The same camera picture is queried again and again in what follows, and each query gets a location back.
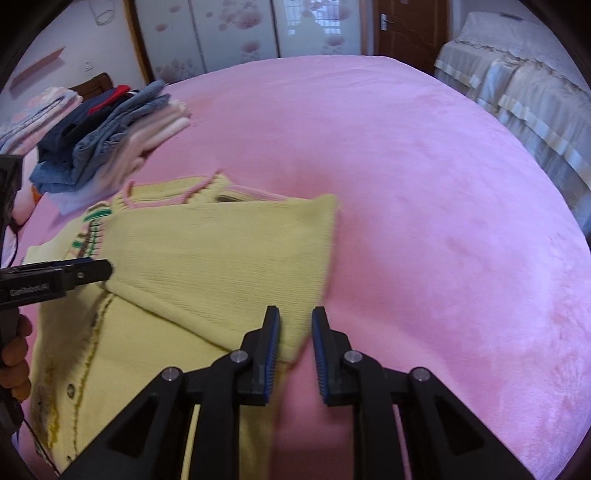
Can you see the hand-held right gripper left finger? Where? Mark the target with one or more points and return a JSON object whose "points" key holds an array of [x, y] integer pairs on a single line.
{"points": [[272, 351]]}

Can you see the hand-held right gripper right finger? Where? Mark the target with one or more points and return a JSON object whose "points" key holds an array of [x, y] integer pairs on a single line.
{"points": [[319, 355]]}

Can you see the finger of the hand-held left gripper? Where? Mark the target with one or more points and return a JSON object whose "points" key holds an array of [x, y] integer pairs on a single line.
{"points": [[90, 271]]}

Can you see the yellow knit sweater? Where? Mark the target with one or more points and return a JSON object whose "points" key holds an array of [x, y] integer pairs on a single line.
{"points": [[207, 249]]}

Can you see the person's left hand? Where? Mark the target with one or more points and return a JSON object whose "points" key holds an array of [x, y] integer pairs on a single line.
{"points": [[14, 357]]}

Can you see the white folded garment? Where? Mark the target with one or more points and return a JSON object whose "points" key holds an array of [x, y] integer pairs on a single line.
{"points": [[83, 198]]}

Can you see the navy folded garment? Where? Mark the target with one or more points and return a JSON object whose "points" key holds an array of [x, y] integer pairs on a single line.
{"points": [[78, 127]]}

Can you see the blue folded jeans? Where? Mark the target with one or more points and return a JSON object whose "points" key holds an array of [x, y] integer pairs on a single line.
{"points": [[115, 127]]}

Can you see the cream folded garment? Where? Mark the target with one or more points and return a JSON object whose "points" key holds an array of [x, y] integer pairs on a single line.
{"points": [[157, 127]]}

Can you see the pink striped folded quilt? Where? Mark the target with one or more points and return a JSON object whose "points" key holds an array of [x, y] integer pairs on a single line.
{"points": [[37, 115]]}

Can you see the pink blanket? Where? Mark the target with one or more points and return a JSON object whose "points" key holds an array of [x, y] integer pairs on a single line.
{"points": [[415, 207]]}

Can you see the wooden headboard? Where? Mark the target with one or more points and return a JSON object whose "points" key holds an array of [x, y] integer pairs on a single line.
{"points": [[94, 85]]}

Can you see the floral glass wardrobe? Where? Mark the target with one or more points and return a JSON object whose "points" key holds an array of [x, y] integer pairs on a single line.
{"points": [[240, 32]]}

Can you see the brown wooden door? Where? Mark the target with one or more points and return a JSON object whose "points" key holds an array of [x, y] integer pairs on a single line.
{"points": [[411, 27]]}

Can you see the lace covered sofa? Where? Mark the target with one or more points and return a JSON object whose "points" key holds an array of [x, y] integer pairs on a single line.
{"points": [[521, 78]]}

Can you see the pink wall shelf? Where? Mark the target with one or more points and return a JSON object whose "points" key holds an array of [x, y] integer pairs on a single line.
{"points": [[37, 67]]}

